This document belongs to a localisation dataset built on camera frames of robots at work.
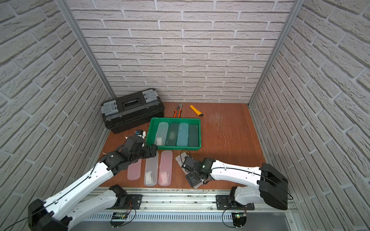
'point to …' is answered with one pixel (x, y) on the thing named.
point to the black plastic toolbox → (129, 112)
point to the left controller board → (118, 215)
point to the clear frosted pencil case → (161, 134)
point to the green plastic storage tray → (153, 125)
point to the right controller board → (239, 218)
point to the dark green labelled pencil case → (172, 134)
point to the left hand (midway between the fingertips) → (153, 145)
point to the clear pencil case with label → (151, 171)
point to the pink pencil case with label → (165, 172)
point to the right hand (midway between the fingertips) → (196, 177)
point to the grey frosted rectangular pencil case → (180, 160)
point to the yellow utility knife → (199, 113)
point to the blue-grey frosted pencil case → (183, 134)
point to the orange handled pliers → (175, 112)
